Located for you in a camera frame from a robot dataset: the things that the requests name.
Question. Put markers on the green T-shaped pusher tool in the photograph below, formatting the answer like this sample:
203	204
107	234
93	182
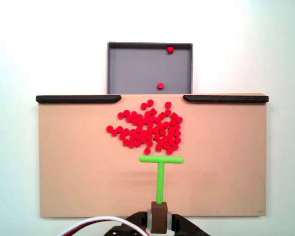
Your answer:
160	182

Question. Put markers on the pile of red granules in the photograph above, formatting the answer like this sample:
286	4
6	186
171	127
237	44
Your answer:
147	132

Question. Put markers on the red cylindrical granule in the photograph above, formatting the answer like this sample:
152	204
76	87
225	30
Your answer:
169	151
168	105
147	150
160	85
109	128

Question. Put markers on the beige board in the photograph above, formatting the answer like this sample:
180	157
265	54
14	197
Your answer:
76	152

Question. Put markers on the grey tray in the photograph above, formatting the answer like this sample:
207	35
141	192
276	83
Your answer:
137	71

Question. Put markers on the red granule lying sideways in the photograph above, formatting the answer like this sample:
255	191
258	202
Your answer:
170	50

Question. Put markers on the black edge rail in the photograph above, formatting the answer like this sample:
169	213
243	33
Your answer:
76	99
226	98

